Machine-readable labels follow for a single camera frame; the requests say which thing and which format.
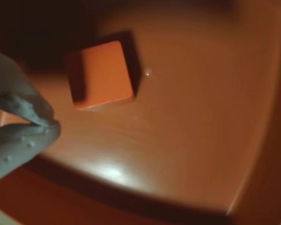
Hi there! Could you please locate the orange cube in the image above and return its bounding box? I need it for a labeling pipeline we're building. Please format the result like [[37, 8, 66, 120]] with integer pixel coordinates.
[[65, 40, 135, 112]]

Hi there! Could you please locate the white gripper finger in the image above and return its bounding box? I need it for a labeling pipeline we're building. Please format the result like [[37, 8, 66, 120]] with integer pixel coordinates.
[[0, 47, 56, 127], [0, 121, 61, 186]]

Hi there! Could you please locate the orange plastic box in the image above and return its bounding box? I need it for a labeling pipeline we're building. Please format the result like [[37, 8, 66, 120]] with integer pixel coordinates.
[[0, 0, 281, 225]]

